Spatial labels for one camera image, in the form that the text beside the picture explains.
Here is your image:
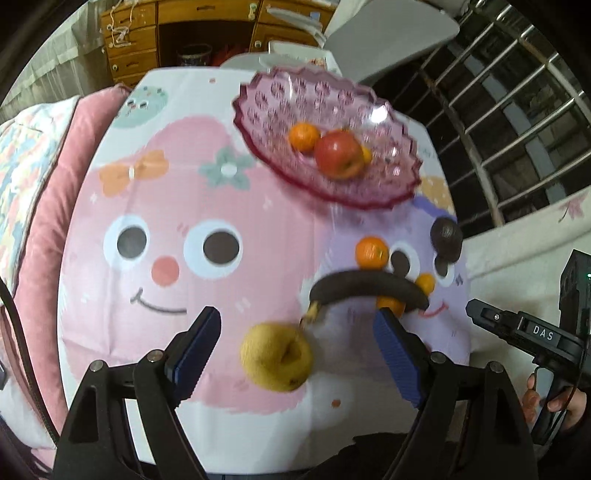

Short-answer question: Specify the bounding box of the person's right hand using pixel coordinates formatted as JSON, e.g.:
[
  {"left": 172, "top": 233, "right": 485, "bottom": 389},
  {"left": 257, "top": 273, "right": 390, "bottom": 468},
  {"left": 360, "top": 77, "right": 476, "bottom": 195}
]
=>
[{"left": 522, "top": 373, "right": 589, "bottom": 432}]

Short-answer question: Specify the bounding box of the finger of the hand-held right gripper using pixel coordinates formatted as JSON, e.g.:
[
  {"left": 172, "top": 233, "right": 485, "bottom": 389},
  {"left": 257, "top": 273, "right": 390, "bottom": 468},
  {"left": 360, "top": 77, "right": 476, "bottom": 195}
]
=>
[{"left": 465, "top": 298, "right": 519, "bottom": 342}]

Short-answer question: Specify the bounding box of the white cable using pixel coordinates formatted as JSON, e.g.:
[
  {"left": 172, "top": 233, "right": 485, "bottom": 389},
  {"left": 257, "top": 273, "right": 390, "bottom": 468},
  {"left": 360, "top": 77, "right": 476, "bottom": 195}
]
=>
[{"left": 106, "top": 0, "right": 137, "bottom": 49}]

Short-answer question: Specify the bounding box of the cartoon printed tablecloth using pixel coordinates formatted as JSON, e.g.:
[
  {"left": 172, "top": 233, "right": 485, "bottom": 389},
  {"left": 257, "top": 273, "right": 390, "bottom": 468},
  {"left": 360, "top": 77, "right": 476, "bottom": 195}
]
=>
[{"left": 58, "top": 65, "right": 472, "bottom": 474}]

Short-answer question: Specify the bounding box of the white plastic tray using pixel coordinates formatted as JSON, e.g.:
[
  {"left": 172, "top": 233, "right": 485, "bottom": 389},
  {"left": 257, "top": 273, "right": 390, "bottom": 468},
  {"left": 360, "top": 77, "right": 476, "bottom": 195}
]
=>
[{"left": 268, "top": 39, "right": 331, "bottom": 65}]

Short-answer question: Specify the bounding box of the grey office chair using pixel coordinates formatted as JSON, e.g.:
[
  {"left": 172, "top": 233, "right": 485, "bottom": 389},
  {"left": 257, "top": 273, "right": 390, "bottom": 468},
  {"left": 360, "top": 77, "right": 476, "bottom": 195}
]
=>
[{"left": 222, "top": 0, "right": 461, "bottom": 88}]

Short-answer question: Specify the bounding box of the yellow pear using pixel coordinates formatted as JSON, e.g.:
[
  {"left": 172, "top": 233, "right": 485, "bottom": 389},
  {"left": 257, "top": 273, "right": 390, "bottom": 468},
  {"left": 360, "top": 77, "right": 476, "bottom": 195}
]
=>
[{"left": 240, "top": 323, "right": 314, "bottom": 393}]

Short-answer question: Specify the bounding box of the dark avocado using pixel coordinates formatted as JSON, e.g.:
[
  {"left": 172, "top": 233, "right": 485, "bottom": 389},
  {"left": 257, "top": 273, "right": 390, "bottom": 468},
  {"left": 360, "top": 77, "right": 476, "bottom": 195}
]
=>
[{"left": 430, "top": 218, "right": 463, "bottom": 260}]

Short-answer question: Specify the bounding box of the dark overripe banana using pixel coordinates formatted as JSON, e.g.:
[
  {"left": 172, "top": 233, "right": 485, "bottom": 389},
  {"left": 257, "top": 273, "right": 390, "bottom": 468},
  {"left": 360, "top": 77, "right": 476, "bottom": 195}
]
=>
[{"left": 301, "top": 270, "right": 430, "bottom": 326}]

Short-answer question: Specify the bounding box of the pastel floral blanket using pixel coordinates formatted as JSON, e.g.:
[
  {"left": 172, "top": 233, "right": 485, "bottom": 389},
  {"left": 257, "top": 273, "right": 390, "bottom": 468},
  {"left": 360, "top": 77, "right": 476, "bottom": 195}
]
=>
[{"left": 0, "top": 95, "right": 81, "bottom": 264}]

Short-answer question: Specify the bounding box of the pink bed with floral blanket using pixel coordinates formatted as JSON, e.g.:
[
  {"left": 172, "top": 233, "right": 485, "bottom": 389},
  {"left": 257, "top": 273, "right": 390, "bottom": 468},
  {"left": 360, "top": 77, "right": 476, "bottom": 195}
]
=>
[{"left": 0, "top": 84, "right": 132, "bottom": 472}]

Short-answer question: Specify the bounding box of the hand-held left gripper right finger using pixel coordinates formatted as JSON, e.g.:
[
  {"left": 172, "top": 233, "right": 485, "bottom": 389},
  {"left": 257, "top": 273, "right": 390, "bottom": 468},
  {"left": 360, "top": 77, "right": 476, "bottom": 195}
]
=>
[{"left": 373, "top": 307, "right": 539, "bottom": 480}]

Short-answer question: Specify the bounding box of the red apple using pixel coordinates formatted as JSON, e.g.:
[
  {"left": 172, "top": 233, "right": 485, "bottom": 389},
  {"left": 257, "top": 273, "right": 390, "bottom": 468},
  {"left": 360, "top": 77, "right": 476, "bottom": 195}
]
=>
[{"left": 314, "top": 130, "right": 365, "bottom": 181}]

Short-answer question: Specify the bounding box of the wooden desk with drawers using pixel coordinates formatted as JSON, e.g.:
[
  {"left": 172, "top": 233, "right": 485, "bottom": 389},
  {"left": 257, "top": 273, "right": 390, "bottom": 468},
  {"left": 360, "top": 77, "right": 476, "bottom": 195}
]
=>
[{"left": 100, "top": 0, "right": 347, "bottom": 88}]

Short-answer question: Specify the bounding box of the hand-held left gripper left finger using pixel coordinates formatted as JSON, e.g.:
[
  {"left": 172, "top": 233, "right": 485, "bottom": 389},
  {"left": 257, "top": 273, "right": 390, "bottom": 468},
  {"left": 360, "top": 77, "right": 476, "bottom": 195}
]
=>
[{"left": 53, "top": 305, "right": 222, "bottom": 480}]

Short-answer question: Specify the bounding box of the white leaf printed cloth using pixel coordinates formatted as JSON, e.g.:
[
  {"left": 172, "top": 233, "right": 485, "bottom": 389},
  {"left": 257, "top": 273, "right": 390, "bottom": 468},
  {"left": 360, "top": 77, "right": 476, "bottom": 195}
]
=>
[{"left": 462, "top": 185, "right": 591, "bottom": 430}]

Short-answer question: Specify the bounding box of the pink glass bowl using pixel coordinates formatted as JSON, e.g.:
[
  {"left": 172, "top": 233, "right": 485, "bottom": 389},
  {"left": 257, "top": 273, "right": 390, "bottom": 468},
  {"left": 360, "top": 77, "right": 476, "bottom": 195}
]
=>
[{"left": 232, "top": 65, "right": 423, "bottom": 210}]

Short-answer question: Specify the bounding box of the dark waste bin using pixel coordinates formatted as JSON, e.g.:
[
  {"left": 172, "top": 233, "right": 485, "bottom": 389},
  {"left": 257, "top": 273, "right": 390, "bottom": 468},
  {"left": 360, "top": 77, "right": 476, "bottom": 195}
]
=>
[{"left": 178, "top": 44, "right": 213, "bottom": 68}]

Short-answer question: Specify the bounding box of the black cable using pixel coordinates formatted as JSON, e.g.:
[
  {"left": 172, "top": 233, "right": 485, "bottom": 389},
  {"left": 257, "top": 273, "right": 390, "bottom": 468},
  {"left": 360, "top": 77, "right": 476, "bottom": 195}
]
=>
[{"left": 0, "top": 279, "right": 61, "bottom": 439}]

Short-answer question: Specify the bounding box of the metal window grille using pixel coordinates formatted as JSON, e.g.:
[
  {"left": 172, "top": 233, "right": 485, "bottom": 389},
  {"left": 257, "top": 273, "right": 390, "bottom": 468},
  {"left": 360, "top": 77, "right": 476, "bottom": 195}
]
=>
[{"left": 369, "top": 4, "right": 591, "bottom": 228}]

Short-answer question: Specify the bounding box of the red bag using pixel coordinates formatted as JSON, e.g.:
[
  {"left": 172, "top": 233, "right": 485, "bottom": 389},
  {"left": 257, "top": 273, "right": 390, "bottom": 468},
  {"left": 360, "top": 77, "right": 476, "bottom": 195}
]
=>
[{"left": 211, "top": 44, "right": 247, "bottom": 66}]

